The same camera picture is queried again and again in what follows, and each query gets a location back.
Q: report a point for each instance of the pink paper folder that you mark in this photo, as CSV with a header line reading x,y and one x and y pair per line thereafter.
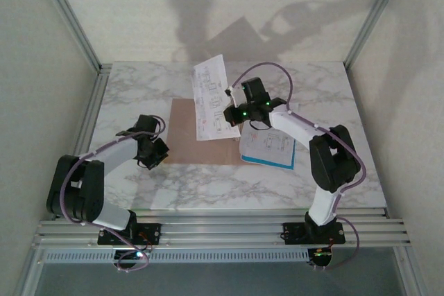
x,y
184,136

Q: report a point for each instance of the printed drawing paper sheet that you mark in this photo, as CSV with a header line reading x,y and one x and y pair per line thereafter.
x,y
208,102
267,147

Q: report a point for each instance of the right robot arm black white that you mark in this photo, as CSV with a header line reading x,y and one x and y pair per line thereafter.
x,y
333,161

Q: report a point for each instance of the small controller board with LED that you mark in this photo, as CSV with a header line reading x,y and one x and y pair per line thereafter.
x,y
320,256
130,254

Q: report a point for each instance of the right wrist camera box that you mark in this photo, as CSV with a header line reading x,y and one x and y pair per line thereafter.
x,y
231,96

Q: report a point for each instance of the aluminium side rail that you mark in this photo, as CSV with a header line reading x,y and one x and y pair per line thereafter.
x,y
95,102

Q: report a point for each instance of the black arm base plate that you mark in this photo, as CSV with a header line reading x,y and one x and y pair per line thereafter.
x,y
152,233
291,233

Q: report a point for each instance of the aluminium rail frame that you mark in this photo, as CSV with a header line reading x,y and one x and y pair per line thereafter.
x,y
225,230

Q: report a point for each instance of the aluminium frame post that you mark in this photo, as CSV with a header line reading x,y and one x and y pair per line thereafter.
x,y
68,15
374,15

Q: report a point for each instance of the aluminium frame leg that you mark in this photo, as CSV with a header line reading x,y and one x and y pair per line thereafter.
x,y
412,275
29,275

